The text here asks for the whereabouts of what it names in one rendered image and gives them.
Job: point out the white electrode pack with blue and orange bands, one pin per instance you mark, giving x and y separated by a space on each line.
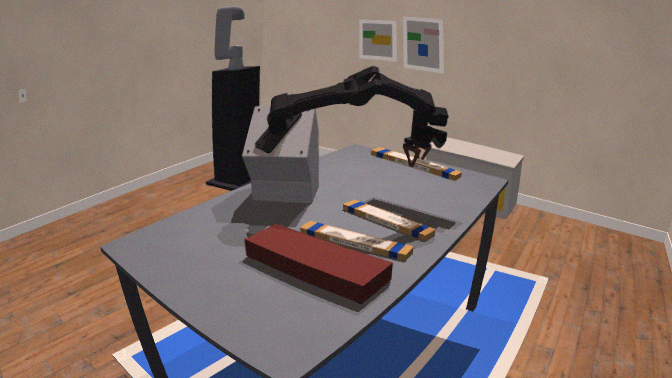
356 240

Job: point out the white welding electrode pack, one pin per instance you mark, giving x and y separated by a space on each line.
390 220

